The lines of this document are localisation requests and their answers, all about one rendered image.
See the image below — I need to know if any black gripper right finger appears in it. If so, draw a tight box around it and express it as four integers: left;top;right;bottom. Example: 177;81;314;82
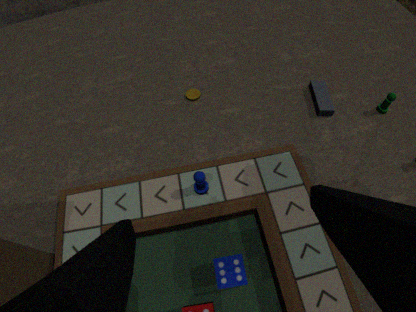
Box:
311;185;416;312

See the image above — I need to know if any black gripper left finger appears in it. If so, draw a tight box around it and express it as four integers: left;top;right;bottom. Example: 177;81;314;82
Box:
0;219;136;312

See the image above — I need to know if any green pawn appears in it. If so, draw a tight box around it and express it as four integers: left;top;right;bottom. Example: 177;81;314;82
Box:
376;92;396;115

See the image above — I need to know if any blue pawn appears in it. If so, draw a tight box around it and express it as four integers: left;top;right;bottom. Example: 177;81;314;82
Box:
193;172;208;195

